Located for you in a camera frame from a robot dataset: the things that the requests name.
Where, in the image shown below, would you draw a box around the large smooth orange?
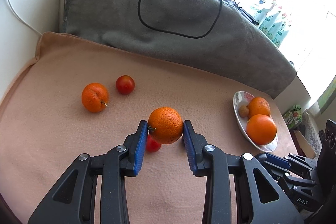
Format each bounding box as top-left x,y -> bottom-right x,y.
245,114 -> 277,145

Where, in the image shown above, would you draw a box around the large rough orange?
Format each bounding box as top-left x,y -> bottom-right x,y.
248,97 -> 271,118

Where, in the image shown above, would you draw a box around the brown-green longan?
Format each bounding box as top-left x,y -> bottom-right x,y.
239,105 -> 249,118

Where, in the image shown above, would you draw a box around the red cherry tomato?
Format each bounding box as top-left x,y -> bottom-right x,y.
146,135 -> 162,153
116,75 -> 135,95

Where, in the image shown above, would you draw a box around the small mandarin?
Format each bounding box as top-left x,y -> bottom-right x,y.
81,83 -> 109,113
147,107 -> 183,144

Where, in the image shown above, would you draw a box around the floral white plate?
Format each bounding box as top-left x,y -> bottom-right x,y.
232,91 -> 278,152

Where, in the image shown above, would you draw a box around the pink blanket table cover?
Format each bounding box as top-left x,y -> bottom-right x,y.
0,31 -> 299,224

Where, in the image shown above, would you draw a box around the green floral pouch packs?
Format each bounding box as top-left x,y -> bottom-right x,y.
251,0 -> 290,48

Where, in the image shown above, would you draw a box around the grey cushion blanket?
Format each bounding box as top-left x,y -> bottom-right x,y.
62,0 -> 297,98

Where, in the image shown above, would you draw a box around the white cable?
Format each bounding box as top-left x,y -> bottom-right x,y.
3,0 -> 43,37

